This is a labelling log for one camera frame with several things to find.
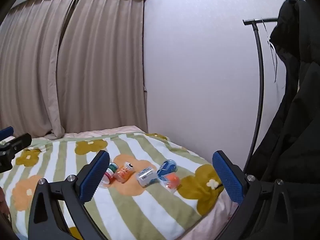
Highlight blue cup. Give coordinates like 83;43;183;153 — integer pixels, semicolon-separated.
157;159;178;181

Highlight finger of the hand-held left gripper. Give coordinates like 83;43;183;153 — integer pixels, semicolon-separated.
0;133;32;173
0;126;14;140

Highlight black coat rack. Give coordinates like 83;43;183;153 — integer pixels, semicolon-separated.
243;17;278;172

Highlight dark red cloth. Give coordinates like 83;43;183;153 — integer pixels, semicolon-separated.
0;185;12;230

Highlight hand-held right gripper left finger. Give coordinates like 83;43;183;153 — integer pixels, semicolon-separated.
28;150;110;240

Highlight beige curtain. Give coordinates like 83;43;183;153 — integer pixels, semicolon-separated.
0;0;78;140
51;0;148;138

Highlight pink bed sheet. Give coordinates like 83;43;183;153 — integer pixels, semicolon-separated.
32;126;241;240

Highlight orange ball in clear wrap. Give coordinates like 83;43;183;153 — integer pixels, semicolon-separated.
162;174;181;193

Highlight black coat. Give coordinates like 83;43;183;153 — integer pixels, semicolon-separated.
246;0;320;240

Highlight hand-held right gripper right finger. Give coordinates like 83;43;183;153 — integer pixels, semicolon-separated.
212;150;295;240

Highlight white hanging strings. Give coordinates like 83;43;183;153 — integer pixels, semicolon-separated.
261;17;280;84

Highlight orange snack cup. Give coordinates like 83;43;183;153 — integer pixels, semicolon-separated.
114;162;133;183

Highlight clear plastic cup white label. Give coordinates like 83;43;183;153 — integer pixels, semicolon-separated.
136;166;160;188

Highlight clear cup green red label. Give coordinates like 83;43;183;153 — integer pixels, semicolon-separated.
99;162;118;189

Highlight striped floral blanket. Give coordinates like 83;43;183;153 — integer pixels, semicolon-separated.
0;132;225;240

